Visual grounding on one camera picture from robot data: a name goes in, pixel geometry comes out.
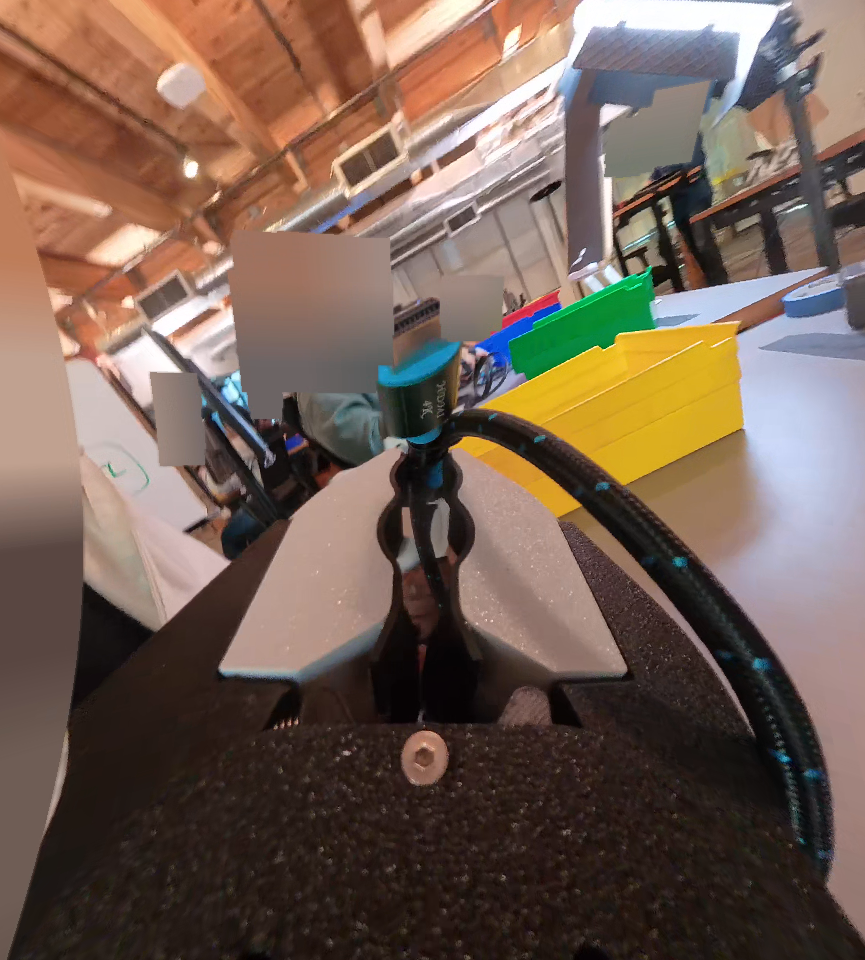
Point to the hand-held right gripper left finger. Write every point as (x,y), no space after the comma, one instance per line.
(312,592)

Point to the grey stand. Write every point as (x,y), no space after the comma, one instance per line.
(586,172)

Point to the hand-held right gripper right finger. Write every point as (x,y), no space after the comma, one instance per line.
(530,592)

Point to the yellow plastic bin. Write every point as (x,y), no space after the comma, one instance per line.
(627,405)

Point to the green plastic bin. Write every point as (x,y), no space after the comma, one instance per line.
(590,322)

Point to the blue tape roll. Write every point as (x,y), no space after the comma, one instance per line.
(815,301)

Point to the whiteboard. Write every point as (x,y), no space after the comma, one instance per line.
(117,450)

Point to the grey desk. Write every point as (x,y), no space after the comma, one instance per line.
(815,487)

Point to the blue plastic bin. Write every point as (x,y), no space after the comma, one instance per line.
(496,346)

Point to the silver air duct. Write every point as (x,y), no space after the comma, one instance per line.
(432,161)

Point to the wooden table with black frame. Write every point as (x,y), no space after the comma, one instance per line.
(860,146)

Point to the red plastic bin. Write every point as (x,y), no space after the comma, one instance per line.
(534,309)

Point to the person's right hand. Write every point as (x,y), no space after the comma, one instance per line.
(414,604)

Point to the ceiling air vent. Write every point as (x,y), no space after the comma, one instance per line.
(166,296)
(461,217)
(369,161)

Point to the black tripod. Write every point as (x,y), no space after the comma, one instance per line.
(807,150)

